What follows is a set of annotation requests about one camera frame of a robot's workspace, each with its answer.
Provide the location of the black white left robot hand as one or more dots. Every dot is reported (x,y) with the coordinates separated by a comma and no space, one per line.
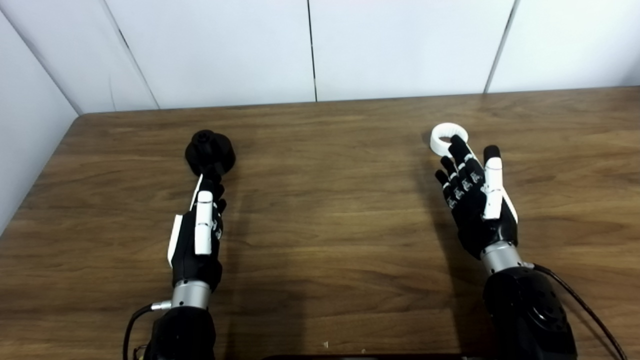
(202,220)

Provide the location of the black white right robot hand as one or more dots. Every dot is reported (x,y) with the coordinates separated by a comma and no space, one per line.
(472,210)

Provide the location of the round black gear part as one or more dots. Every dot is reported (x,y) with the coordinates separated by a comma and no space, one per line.
(210,152)

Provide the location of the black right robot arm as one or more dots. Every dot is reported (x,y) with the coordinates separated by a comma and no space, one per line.
(530,315)

